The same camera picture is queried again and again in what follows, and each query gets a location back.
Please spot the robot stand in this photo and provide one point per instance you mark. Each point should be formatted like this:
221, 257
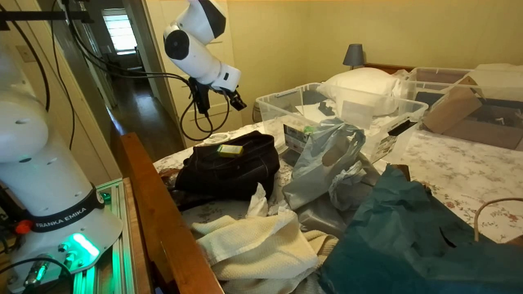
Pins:
122, 228

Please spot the wooden bed headboard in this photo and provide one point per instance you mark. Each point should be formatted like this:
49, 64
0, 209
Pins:
388, 67

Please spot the small printed carton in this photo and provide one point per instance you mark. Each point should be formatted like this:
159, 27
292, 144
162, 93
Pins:
295, 136

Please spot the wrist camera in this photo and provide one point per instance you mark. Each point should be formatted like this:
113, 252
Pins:
202, 98

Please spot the clear plastic storage bin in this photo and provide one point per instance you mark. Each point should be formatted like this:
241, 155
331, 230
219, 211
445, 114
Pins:
498, 106
367, 122

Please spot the floral bedspread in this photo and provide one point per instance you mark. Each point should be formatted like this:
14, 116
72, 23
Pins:
457, 171

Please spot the grey plastic bag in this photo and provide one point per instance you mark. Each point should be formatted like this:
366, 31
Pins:
322, 163

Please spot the cream waffle towel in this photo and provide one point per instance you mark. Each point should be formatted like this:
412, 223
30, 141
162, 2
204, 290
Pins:
253, 253

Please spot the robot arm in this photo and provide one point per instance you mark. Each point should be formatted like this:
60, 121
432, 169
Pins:
45, 175

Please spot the white pillow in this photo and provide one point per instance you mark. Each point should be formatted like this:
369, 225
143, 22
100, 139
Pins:
363, 83

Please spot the brown cardboard box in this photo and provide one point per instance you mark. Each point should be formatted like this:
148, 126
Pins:
451, 110

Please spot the wooden bed footboard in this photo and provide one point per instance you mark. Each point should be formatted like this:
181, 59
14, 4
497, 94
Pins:
163, 220

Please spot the dark brown folded garment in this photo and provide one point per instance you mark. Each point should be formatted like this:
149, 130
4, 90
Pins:
233, 173

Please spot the black mount bar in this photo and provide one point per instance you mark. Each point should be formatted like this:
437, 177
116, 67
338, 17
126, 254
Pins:
41, 16

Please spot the small yellow green box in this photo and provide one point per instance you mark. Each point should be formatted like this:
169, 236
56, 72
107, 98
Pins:
230, 150

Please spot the small black object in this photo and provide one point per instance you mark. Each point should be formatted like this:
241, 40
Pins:
326, 109

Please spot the wall switch plate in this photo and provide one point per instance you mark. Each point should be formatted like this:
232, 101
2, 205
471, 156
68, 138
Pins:
25, 54

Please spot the window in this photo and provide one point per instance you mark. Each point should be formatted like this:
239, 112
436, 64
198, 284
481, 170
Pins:
120, 32

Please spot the white crumpled tissue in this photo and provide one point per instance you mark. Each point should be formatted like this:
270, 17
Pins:
258, 204

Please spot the grey table lamp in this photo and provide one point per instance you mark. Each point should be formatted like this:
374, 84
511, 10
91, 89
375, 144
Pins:
354, 55

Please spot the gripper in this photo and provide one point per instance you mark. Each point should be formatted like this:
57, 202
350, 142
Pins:
237, 100

